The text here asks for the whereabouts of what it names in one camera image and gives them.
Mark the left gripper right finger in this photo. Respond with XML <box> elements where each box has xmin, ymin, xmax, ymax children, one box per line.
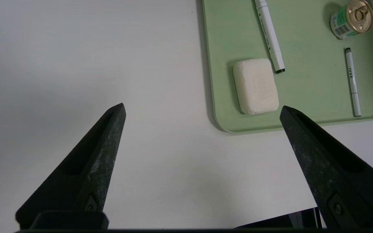
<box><xmin>279</xmin><ymin>105</ymin><xmax>373</xmax><ymax>229</ymax></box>

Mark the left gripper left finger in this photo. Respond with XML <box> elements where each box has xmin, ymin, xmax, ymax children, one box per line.
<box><xmin>15</xmin><ymin>103</ymin><xmax>127</xmax><ymax>229</ymax></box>

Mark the thin white pen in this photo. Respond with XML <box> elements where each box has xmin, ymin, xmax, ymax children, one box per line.
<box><xmin>345</xmin><ymin>48</ymin><xmax>362</xmax><ymax>117</ymax></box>

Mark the white soap bar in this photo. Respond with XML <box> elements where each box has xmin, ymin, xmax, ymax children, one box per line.
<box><xmin>233</xmin><ymin>58</ymin><xmax>280</xmax><ymax>115</ymax></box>

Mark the thick white marker black tip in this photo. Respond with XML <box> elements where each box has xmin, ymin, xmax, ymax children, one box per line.
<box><xmin>254</xmin><ymin>0</ymin><xmax>286</xmax><ymax>74</ymax></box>

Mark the small tin can gold lid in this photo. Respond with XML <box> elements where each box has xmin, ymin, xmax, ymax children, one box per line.
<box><xmin>330</xmin><ymin>0</ymin><xmax>373</xmax><ymax>40</ymax></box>

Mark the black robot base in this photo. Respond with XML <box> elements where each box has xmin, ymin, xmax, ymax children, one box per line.
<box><xmin>235</xmin><ymin>207</ymin><xmax>323</xmax><ymax>229</ymax></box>

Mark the light green plastic tray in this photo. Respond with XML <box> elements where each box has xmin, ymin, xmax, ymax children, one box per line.
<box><xmin>201</xmin><ymin>0</ymin><xmax>373</xmax><ymax>135</ymax></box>

